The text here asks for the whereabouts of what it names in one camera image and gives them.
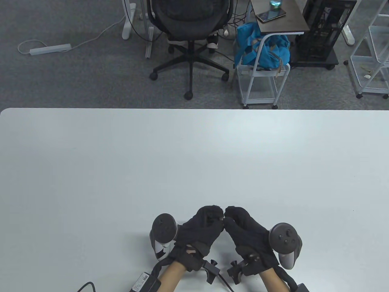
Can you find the person's right hand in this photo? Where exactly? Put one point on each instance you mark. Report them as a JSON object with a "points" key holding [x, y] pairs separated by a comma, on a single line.
{"points": [[246, 234]]}

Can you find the person's left hand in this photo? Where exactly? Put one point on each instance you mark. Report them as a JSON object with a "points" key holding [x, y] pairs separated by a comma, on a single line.
{"points": [[197, 231]]}

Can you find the person's left forearm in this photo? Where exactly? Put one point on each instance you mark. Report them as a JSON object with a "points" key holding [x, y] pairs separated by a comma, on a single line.
{"points": [[171, 275]]}

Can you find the person's right forearm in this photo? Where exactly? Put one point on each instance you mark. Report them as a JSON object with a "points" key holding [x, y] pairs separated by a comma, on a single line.
{"points": [[273, 281]]}

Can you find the grey hand controller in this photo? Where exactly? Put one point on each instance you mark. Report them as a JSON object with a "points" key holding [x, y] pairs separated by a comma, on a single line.
{"points": [[284, 237], [162, 226]]}

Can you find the black box with white label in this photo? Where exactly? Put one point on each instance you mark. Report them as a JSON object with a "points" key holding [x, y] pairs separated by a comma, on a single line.
{"points": [[142, 281]]}

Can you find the black wheeled stand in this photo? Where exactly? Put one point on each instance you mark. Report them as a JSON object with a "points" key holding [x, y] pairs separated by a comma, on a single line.
{"points": [[313, 62]]}

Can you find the blue fabric bag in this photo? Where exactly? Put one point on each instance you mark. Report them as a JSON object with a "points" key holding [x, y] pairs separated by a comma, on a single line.
{"points": [[247, 48]]}

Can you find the white mesh shelf trolley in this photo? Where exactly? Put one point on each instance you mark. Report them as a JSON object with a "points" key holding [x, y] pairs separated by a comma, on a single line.
{"points": [[369, 88]]}

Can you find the white desk foot bar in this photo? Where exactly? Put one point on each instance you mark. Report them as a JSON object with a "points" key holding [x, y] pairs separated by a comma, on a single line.
{"points": [[149, 45]]}

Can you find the white desk leg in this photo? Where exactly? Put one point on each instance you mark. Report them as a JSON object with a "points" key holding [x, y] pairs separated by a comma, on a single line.
{"points": [[349, 35], [127, 30]]}

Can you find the white-framed dark side table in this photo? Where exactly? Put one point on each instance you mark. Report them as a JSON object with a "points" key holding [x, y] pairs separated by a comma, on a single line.
{"points": [[279, 21]]}

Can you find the black computer case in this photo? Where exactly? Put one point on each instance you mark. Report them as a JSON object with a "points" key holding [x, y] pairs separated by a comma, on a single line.
{"points": [[322, 30]]}

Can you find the black office chair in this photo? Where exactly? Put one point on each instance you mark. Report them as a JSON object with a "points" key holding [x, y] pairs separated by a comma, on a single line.
{"points": [[188, 12]]}

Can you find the black smartphone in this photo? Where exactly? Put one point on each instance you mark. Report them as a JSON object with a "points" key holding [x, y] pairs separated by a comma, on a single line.
{"points": [[270, 15]]}

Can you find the blue-tinted drinking glass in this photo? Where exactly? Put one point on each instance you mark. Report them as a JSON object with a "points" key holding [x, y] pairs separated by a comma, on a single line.
{"points": [[275, 3]]}

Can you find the white power strip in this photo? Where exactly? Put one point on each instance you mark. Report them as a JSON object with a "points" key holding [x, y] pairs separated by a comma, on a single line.
{"points": [[50, 49]]}

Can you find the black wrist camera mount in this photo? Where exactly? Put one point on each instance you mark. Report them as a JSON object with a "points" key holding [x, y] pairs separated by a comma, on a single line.
{"points": [[237, 270], [211, 270]]}

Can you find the white wall plug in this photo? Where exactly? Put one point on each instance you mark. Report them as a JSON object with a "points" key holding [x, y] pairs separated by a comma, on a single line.
{"points": [[226, 32]]}

